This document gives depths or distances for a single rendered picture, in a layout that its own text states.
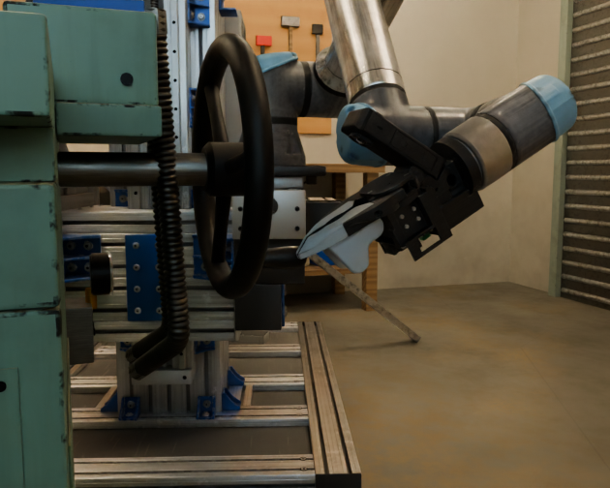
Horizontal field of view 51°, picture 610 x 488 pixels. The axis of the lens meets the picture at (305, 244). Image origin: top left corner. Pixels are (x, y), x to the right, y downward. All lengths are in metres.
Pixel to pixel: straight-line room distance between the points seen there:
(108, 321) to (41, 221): 0.90
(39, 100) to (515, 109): 0.51
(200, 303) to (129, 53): 0.77
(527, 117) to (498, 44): 4.15
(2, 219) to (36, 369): 0.11
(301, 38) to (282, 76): 2.93
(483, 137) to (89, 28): 0.41
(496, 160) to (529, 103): 0.08
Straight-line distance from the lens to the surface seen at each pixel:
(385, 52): 0.86
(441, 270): 4.66
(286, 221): 1.18
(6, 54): 0.42
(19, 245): 0.49
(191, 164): 0.70
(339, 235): 0.65
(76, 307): 0.95
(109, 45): 0.66
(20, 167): 0.51
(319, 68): 1.34
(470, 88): 4.74
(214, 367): 1.58
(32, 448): 0.53
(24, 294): 0.49
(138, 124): 0.63
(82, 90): 0.65
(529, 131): 0.75
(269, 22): 4.23
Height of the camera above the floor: 0.81
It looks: 6 degrees down
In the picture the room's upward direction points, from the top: straight up
